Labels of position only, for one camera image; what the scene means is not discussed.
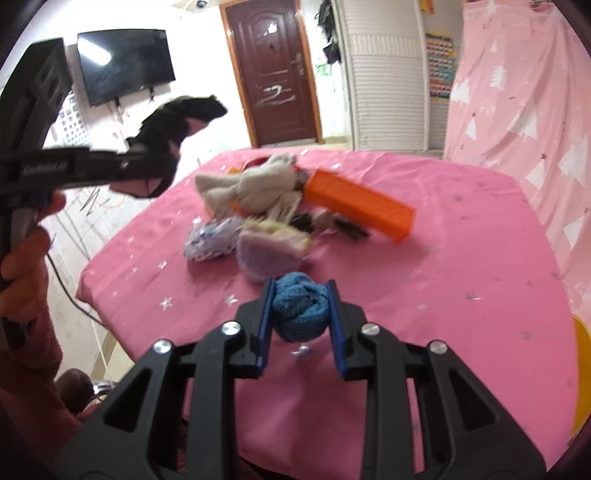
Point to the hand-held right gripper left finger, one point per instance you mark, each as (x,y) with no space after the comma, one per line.
(264,325)

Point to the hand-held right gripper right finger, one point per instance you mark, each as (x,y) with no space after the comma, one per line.
(338,334)

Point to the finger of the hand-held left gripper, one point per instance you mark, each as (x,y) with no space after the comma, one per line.
(124,164)

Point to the blue knitted sock ball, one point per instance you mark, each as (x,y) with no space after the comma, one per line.
(299,307)

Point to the black fuzzy sock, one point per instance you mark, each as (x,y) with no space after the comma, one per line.
(180,115)

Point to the person's left forearm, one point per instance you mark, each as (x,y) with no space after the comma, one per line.
(27,397)

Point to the person's left hand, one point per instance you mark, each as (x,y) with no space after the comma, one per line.
(25,267)

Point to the lilac and yellow sock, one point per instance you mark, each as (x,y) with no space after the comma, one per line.
(268,251)

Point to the purple patterned sock ball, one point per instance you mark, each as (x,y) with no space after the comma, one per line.
(212,240)

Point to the black fluffy scrap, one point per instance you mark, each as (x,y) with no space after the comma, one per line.
(353,229)

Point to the brown fuzzy piece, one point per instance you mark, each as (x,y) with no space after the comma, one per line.
(327,222)

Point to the red cloth piece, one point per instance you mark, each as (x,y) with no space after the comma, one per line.
(255,162)

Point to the orange ribbed box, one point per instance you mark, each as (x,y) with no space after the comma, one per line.
(360,205)

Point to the pink star-print tablecloth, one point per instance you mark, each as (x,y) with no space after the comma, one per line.
(461,286)

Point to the beige sock bundle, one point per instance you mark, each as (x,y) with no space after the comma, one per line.
(258,184)

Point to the brown door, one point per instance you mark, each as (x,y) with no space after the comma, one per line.
(277,69)

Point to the black hanging coat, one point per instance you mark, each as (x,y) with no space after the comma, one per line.
(328,27)

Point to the yellow plastic bowl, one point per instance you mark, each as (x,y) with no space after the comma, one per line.
(582,378)

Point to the white louvered wardrobe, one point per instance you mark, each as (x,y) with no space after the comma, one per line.
(388,74)

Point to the pink tree-print sheet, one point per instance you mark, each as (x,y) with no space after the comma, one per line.
(521,92)

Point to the white grid wall chart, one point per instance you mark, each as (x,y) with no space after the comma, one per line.
(71,122)

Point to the black wall television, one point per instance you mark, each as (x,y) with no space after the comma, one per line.
(127,64)

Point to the green wall sticker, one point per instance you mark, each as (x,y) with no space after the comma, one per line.
(323,70)

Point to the colourful wall poster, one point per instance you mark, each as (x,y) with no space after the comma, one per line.
(441,64)

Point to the orange wall poster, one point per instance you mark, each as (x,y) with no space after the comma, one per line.
(427,5)

